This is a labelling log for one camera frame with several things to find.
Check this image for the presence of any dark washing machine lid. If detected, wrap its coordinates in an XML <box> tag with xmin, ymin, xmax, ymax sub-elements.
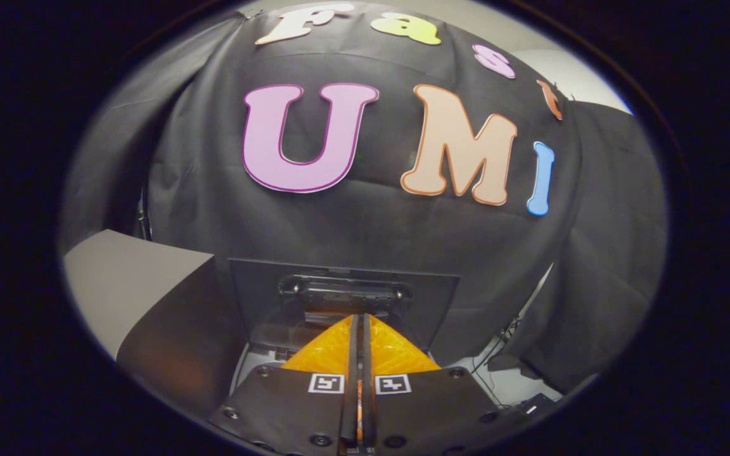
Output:
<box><xmin>229</xmin><ymin>258</ymin><xmax>461</xmax><ymax>368</ymax></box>

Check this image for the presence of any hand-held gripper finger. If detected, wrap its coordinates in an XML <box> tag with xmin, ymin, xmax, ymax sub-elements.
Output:
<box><xmin>208</xmin><ymin>315</ymin><xmax>361</xmax><ymax>456</ymax></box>
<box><xmin>360</xmin><ymin>315</ymin><xmax>530</xmax><ymax>456</ymax></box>

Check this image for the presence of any black box with white label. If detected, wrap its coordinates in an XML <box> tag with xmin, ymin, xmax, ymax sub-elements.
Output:
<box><xmin>517</xmin><ymin>393</ymin><xmax>556</xmax><ymax>415</ymax></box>

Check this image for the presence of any black backdrop cloth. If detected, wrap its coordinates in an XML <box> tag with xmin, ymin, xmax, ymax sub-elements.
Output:
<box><xmin>61</xmin><ymin>3</ymin><xmax>669</xmax><ymax>393</ymax></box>

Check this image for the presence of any dark cabinet with white door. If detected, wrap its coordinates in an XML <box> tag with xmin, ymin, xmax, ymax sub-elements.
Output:
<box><xmin>63</xmin><ymin>229</ymin><xmax>252</xmax><ymax>419</ymax></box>

